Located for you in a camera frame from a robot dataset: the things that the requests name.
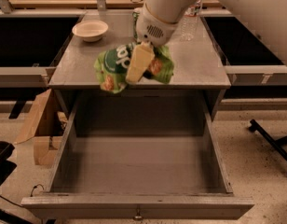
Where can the green rice chip bag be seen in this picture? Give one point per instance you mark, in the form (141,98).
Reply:
(111,67)

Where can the green soda can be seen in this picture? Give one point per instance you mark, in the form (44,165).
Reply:
(135,15)

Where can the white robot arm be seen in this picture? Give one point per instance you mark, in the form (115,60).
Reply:
(266,19)

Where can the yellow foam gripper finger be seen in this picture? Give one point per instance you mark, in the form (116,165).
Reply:
(142,55)

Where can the clear plastic water bottle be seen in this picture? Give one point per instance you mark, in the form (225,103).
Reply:
(190,21)

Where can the grey open top drawer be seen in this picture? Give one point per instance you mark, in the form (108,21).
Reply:
(153,153)

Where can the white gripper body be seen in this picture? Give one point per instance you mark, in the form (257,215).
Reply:
(153,28)

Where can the brown cardboard box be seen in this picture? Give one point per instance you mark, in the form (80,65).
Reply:
(44,126)

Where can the black chair base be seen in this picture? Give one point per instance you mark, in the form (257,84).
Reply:
(277,144)

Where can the metal drawer handle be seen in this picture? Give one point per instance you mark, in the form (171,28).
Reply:
(138,216)

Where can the white paper bowl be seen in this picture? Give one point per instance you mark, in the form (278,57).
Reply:
(90,31)

